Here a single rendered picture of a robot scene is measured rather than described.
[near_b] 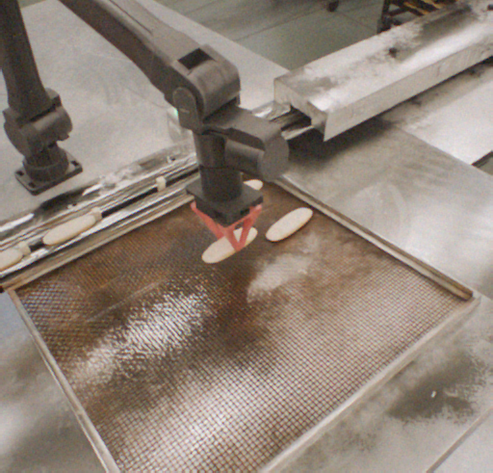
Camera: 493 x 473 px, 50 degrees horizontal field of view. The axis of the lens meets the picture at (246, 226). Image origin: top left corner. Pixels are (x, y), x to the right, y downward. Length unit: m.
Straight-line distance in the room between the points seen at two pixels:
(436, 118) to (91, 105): 0.84
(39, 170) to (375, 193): 0.68
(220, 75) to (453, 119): 0.84
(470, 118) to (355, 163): 0.35
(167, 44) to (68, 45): 1.02
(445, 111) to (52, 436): 1.12
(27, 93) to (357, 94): 0.67
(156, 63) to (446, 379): 0.51
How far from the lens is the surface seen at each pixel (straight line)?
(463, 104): 1.45
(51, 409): 0.73
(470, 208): 1.15
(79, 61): 1.59
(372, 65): 1.33
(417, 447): 0.64
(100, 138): 1.27
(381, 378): 0.66
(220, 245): 0.79
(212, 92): 0.64
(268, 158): 0.63
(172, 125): 1.20
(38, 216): 1.05
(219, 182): 0.70
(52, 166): 1.15
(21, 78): 1.02
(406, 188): 1.15
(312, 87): 1.23
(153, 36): 0.68
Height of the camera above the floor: 1.56
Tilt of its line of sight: 46 degrees down
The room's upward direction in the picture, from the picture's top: straight up
